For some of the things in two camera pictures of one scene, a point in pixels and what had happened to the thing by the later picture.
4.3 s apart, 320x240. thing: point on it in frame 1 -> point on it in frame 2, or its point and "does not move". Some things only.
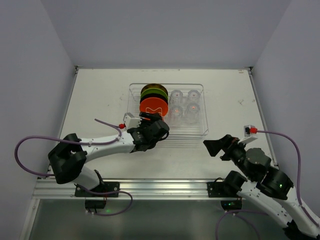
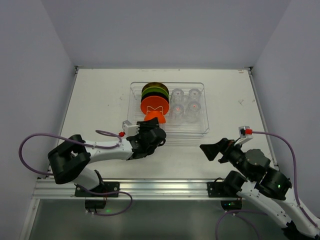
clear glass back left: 176,97 does not move
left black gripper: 149,120 -> 152,128
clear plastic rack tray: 186,114 does not move
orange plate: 154,105 does not move
